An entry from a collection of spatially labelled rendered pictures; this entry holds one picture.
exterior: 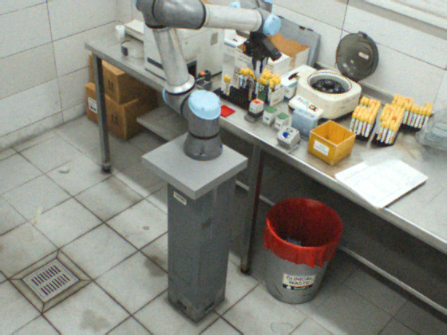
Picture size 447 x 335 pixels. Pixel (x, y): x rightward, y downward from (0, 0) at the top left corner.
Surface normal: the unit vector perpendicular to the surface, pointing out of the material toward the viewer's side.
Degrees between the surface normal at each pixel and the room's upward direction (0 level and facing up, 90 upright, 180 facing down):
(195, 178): 1
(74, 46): 90
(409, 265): 0
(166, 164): 1
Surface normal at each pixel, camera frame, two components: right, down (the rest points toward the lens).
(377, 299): 0.06, -0.78
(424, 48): -0.68, 0.42
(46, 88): 0.73, 0.46
